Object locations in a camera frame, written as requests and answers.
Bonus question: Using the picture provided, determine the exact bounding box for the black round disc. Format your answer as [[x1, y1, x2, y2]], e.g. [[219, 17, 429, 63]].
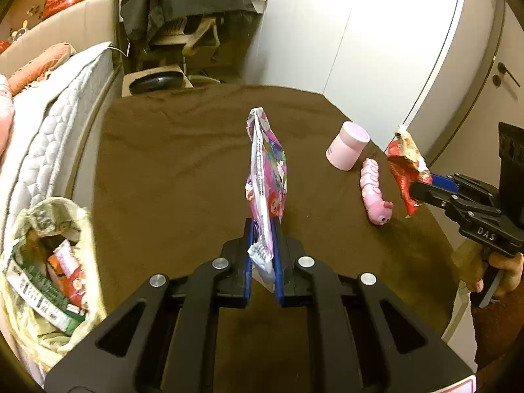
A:
[[129, 71, 184, 95]]

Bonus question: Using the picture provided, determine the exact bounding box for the orange pillow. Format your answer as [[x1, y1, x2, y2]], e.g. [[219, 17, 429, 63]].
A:
[[8, 43, 76, 96]]

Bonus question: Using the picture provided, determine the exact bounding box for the beige office chair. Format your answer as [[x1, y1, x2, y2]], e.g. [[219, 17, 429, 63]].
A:
[[131, 14, 224, 74]]

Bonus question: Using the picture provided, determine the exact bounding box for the cardboard box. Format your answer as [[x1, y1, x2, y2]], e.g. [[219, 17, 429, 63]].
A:
[[122, 65, 193, 97]]

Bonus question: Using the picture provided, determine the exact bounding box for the pink yellow potato chip bag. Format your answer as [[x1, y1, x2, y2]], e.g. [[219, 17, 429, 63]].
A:
[[47, 239, 88, 310]]

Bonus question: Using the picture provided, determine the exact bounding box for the pink cartoon tissue pack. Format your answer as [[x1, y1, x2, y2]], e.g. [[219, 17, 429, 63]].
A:
[[245, 107, 288, 292]]

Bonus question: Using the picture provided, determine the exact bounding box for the beige headboard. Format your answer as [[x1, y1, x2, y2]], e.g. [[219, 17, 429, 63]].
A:
[[1, 0, 119, 77]]

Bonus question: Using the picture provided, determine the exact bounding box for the yellow plastic trash bag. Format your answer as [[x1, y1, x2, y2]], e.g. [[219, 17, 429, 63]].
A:
[[1, 197, 107, 372]]

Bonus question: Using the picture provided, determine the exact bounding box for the white green milk carton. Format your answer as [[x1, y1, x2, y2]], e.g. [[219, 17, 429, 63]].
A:
[[3, 239, 85, 336]]

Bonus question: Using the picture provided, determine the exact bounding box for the pink blanket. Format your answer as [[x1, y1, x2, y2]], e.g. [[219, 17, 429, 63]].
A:
[[0, 75, 14, 155]]

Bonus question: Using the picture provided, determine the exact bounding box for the black door handle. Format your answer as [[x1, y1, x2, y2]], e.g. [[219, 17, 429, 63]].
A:
[[492, 62, 520, 88]]

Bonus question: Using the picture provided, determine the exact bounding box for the person's right hand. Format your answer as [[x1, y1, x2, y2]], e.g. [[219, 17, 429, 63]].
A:
[[451, 238, 524, 300]]

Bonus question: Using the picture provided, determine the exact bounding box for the pink caterpillar toy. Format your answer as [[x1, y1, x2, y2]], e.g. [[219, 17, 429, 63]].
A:
[[360, 158, 393, 226]]

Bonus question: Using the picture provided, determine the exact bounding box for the red gold snack bag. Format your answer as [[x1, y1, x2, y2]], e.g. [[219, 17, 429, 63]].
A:
[[386, 124, 433, 217]]

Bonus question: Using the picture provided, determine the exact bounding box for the white quilted mattress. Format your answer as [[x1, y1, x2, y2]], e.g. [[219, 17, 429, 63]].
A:
[[1, 42, 118, 238]]

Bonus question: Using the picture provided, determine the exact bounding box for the pink cylindrical cup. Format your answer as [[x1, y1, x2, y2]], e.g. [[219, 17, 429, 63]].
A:
[[326, 121, 370, 171]]

